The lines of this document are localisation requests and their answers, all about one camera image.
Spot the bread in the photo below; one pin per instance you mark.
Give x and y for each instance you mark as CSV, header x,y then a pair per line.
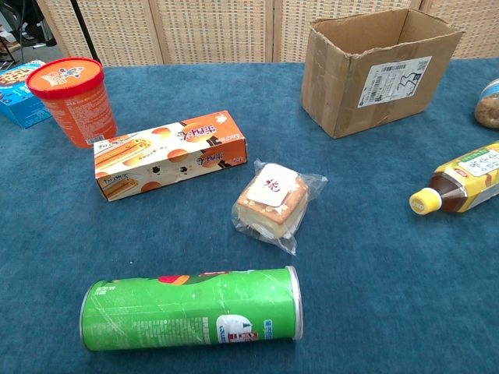
x,y
273,202

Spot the orange biscuit roll box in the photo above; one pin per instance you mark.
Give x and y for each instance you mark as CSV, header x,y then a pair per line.
x,y
171,156

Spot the open brown cardboard box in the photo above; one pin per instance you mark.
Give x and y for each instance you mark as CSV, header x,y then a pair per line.
x,y
374,74

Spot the yellow tea bottle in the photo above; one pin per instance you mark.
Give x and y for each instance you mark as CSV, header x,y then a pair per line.
x,y
464,183

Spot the blue cookie box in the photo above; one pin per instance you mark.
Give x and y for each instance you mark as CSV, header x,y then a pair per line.
x,y
19,101

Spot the blue felt table mat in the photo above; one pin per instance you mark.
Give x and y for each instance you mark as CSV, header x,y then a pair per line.
x,y
351,272

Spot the green chips can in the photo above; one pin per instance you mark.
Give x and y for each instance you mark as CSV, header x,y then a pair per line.
x,y
187,311

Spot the woven wooden folding screen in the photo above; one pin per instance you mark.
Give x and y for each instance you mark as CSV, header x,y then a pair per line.
x,y
218,31

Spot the red orange noodle cup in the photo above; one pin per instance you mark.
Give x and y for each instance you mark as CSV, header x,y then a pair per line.
x,y
74,101

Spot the black tripod stand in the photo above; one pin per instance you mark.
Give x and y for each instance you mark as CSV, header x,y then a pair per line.
x,y
83,27

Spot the small jar with blue label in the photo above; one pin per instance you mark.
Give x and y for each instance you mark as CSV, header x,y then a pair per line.
x,y
489,105

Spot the black office chair base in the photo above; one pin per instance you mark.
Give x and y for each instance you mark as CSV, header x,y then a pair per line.
x,y
23,27

